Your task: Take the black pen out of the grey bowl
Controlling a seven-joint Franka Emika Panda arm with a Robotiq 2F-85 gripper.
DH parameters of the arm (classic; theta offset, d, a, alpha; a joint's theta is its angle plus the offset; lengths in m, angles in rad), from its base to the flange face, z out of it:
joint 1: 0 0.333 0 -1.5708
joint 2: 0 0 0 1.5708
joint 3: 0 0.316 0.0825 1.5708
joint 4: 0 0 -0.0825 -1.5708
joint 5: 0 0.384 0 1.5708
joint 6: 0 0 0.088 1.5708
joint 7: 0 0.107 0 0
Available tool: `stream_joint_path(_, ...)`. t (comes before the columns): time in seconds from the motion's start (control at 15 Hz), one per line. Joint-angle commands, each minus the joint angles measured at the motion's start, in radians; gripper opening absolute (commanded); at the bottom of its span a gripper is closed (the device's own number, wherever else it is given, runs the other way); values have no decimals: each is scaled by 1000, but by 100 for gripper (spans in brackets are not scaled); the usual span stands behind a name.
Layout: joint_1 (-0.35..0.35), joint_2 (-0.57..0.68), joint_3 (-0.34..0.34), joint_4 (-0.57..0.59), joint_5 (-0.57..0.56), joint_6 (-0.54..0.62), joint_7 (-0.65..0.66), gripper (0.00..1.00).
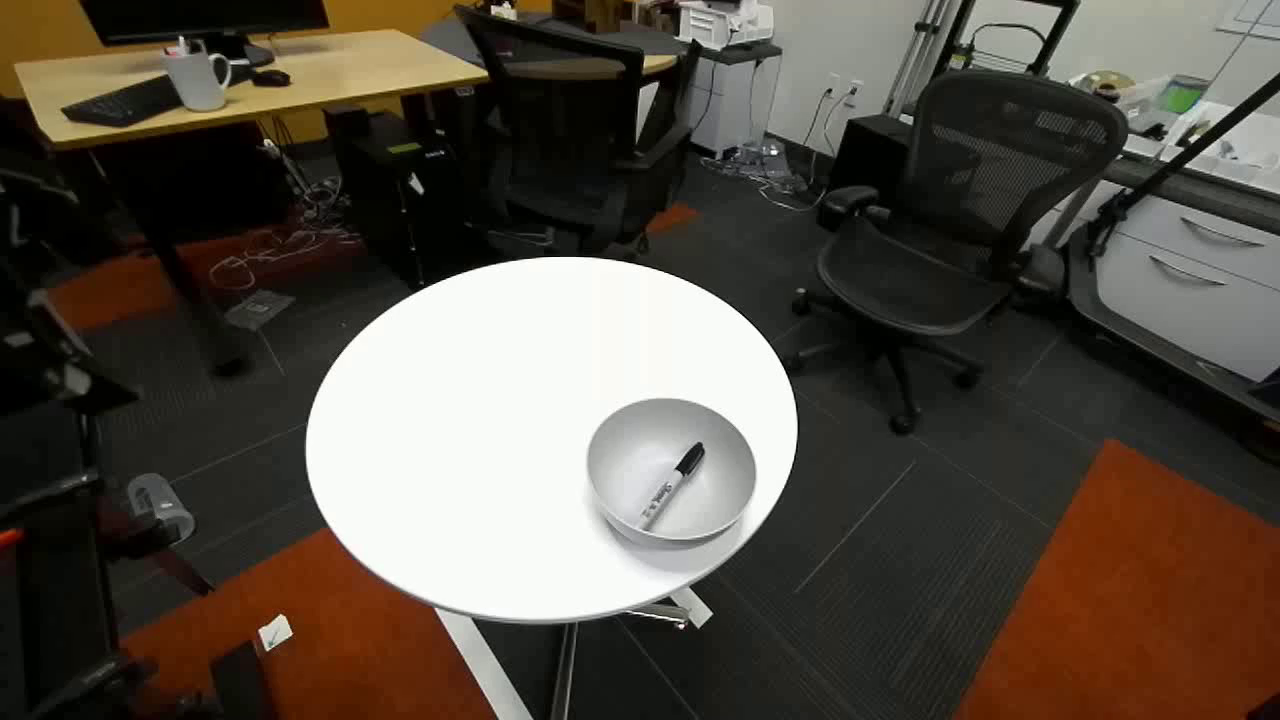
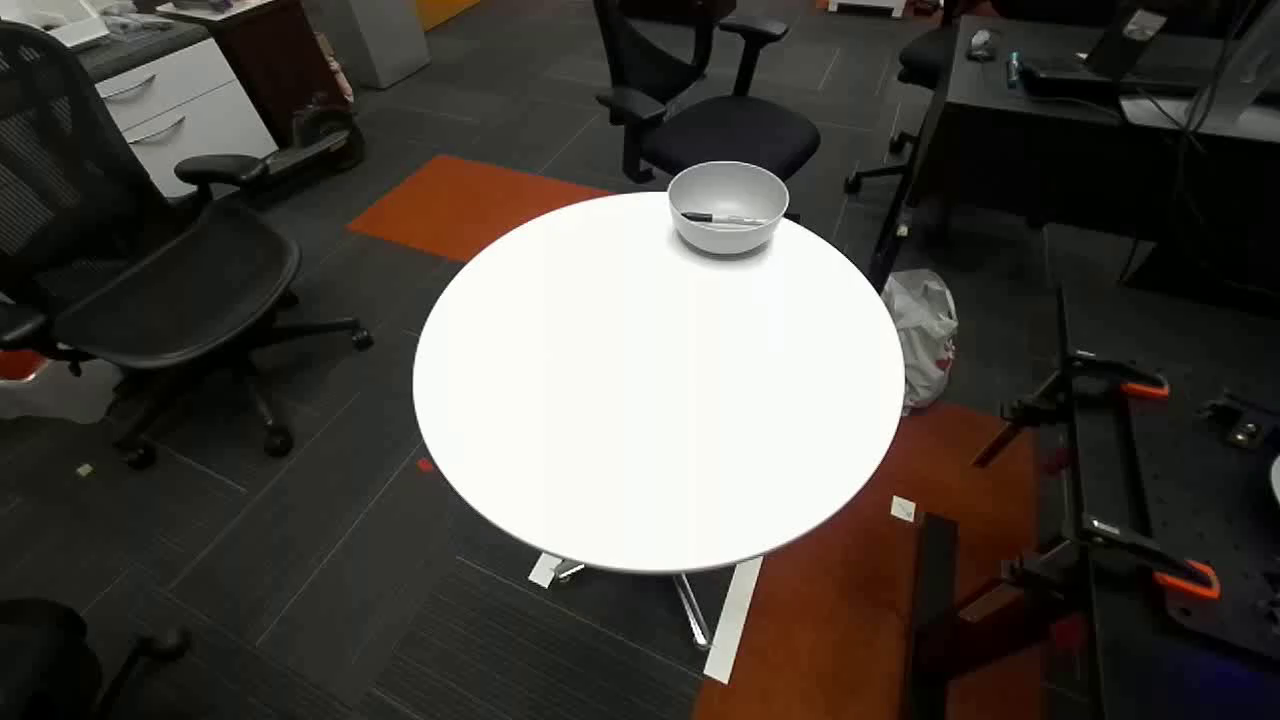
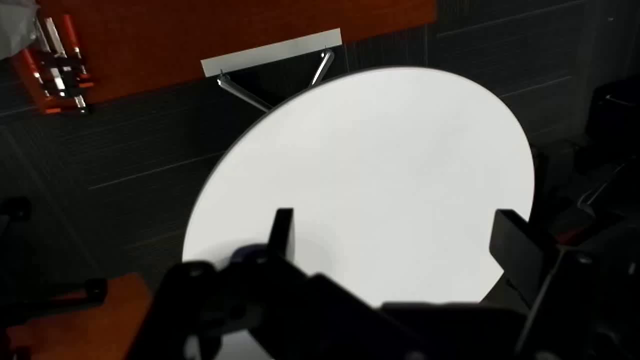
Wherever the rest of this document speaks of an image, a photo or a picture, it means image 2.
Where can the black pen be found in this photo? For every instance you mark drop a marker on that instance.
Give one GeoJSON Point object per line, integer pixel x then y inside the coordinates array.
{"type": "Point", "coordinates": [696, 219]}

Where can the grey bowl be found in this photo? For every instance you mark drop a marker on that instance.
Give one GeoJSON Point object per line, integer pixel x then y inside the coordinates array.
{"type": "Point", "coordinates": [725, 243]}

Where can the black cushioned office chair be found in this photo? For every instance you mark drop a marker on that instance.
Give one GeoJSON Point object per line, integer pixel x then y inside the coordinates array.
{"type": "Point", "coordinates": [733, 132]}

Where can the white table base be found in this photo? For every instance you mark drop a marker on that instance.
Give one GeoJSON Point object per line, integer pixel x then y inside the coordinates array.
{"type": "Point", "coordinates": [733, 623]}

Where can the white plastic bag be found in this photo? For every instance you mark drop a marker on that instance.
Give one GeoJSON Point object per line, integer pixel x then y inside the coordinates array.
{"type": "Point", "coordinates": [923, 334]}

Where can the small white paper tag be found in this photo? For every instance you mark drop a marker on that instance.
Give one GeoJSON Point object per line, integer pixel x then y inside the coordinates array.
{"type": "Point", "coordinates": [907, 510]}

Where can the grey cabinet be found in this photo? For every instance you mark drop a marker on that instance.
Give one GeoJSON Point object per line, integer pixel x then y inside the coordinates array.
{"type": "Point", "coordinates": [372, 33]}

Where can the black desk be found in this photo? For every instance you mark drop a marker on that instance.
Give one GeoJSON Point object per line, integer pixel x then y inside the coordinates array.
{"type": "Point", "coordinates": [1015, 115]}

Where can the grey computer mouse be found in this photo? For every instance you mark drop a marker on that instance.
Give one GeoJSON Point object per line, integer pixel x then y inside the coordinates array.
{"type": "Point", "coordinates": [983, 41]}

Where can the dark brown cabinet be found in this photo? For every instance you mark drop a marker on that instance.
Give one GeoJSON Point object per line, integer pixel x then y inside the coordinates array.
{"type": "Point", "coordinates": [280, 60]}

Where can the black mesh office chair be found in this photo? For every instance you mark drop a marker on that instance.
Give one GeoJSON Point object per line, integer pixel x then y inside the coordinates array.
{"type": "Point", "coordinates": [175, 287]}

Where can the white drawer cabinet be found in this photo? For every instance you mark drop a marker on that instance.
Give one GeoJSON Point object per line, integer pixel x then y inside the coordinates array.
{"type": "Point", "coordinates": [187, 121]}

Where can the black robot mounting stand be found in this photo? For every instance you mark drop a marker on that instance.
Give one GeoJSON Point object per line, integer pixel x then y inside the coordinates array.
{"type": "Point", "coordinates": [1175, 506]}

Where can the black laptop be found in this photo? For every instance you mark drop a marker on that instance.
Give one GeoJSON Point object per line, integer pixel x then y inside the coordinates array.
{"type": "Point", "coordinates": [1120, 60]}

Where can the small black device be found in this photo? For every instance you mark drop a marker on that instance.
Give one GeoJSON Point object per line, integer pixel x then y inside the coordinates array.
{"type": "Point", "coordinates": [1244, 424]}

